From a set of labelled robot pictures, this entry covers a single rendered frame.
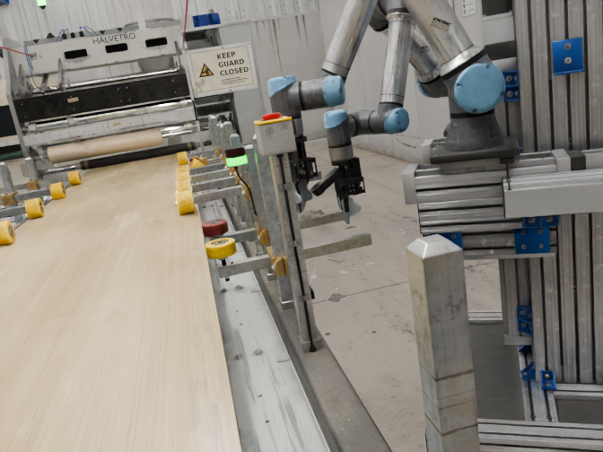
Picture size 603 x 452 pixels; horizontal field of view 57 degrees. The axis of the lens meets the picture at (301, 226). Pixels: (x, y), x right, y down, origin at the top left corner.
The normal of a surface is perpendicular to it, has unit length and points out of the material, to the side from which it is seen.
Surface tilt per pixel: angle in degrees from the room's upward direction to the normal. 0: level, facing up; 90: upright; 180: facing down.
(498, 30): 90
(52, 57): 90
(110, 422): 0
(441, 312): 90
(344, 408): 0
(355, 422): 0
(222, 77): 90
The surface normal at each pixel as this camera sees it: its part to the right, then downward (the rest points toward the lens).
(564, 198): -0.30, 0.29
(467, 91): -0.07, 0.38
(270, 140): 0.21, 0.22
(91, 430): -0.15, -0.95
